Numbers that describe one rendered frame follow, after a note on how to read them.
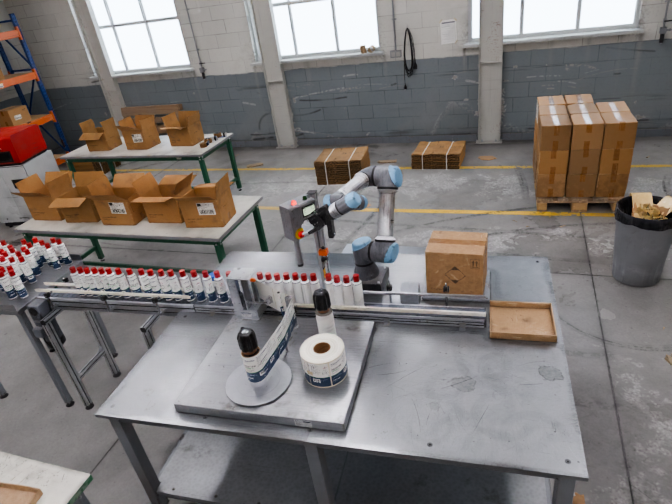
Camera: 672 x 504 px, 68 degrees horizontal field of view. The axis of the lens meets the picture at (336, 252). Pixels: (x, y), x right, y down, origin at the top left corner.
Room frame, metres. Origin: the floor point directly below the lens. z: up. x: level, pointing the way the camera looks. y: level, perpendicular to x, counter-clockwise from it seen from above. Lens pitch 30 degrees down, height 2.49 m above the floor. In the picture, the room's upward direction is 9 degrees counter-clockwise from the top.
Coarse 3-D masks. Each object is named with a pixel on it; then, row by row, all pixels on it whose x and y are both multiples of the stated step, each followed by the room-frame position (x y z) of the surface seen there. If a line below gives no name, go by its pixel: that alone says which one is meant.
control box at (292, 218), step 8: (296, 200) 2.39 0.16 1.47; (312, 200) 2.37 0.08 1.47; (280, 208) 2.35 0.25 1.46; (288, 208) 2.30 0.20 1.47; (296, 208) 2.31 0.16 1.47; (288, 216) 2.30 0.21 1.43; (296, 216) 2.31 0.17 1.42; (288, 224) 2.32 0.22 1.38; (296, 224) 2.30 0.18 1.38; (288, 232) 2.33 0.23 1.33; (296, 232) 2.30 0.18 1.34; (296, 240) 2.29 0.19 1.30
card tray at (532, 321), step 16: (496, 304) 2.10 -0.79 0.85; (512, 304) 2.07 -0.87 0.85; (528, 304) 2.05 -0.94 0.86; (544, 304) 2.02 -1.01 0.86; (496, 320) 1.98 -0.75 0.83; (512, 320) 1.97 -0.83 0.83; (528, 320) 1.95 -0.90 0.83; (544, 320) 1.93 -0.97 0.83; (496, 336) 1.85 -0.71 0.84; (512, 336) 1.83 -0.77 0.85; (528, 336) 1.81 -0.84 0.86; (544, 336) 1.79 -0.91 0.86
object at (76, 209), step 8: (80, 176) 4.57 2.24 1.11; (88, 176) 4.54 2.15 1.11; (96, 176) 4.52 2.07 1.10; (80, 184) 4.55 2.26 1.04; (88, 184) 4.53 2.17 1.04; (72, 192) 4.50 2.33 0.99; (80, 192) 4.56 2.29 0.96; (88, 192) 4.53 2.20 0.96; (56, 200) 4.27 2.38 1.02; (64, 200) 4.24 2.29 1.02; (72, 200) 4.21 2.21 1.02; (80, 200) 4.18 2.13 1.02; (88, 200) 4.21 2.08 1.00; (64, 208) 4.30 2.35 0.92; (72, 208) 4.28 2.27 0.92; (80, 208) 4.25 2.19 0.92; (88, 208) 4.22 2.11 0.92; (64, 216) 4.31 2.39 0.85; (72, 216) 4.29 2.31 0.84; (80, 216) 4.26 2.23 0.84; (88, 216) 4.23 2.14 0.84; (96, 216) 4.22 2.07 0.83
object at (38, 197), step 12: (24, 180) 4.62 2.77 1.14; (36, 180) 4.71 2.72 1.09; (48, 180) 4.76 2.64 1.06; (60, 180) 4.52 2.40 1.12; (24, 192) 4.54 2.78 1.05; (36, 192) 4.64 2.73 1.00; (48, 192) 4.75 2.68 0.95; (60, 192) 4.49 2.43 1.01; (36, 204) 4.46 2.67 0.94; (48, 204) 4.41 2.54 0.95; (36, 216) 4.48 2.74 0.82; (48, 216) 4.43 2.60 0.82; (60, 216) 4.39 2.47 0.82
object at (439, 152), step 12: (420, 144) 6.67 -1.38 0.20; (432, 144) 6.59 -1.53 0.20; (444, 144) 6.52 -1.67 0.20; (456, 144) 6.45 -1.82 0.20; (420, 156) 6.26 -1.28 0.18; (432, 156) 6.19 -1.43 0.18; (444, 156) 6.13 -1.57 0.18; (456, 156) 6.06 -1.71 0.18; (420, 168) 6.27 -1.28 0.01; (432, 168) 6.21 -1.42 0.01; (444, 168) 6.14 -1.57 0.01; (456, 168) 6.07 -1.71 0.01
